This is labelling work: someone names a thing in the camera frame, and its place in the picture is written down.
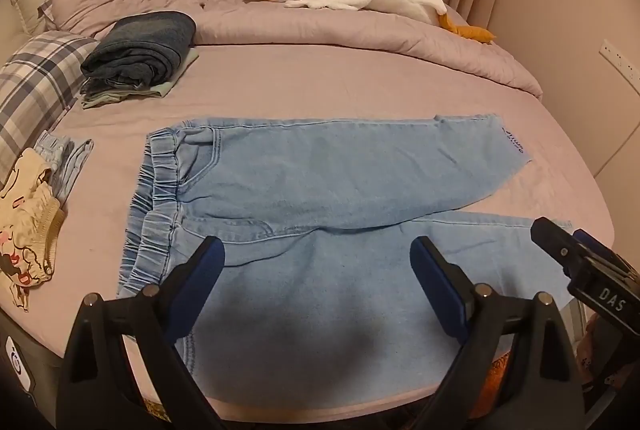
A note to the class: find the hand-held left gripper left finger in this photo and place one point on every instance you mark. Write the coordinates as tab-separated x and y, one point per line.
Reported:
200	282

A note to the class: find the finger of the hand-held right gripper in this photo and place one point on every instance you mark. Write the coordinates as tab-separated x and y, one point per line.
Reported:
552	242
592	246

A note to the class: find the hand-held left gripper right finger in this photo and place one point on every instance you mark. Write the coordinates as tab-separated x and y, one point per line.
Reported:
437	285

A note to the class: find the light blue denim pants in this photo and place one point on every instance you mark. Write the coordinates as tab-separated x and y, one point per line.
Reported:
325	180

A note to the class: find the folded dark denim pants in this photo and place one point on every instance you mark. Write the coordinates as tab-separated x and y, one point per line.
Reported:
145	40

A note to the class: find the orange patterned cloth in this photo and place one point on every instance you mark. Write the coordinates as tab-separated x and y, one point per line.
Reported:
492	385

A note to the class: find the light blue striped garment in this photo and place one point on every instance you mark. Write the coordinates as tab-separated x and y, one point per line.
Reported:
70	160

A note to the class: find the cream printed garment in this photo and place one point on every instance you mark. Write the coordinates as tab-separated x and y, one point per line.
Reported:
30	220

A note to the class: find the folded pale green garment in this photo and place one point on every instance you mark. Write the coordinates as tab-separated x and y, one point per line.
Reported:
167	89

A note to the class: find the pink bed sheet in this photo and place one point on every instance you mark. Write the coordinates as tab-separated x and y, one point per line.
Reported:
350	80

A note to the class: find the plaid pillow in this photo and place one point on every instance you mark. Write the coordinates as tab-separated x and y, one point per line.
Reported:
35	80

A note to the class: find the pink comforter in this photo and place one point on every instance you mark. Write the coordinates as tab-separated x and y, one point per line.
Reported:
300	25

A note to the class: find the white wall socket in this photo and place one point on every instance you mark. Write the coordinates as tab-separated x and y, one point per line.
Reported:
620	60

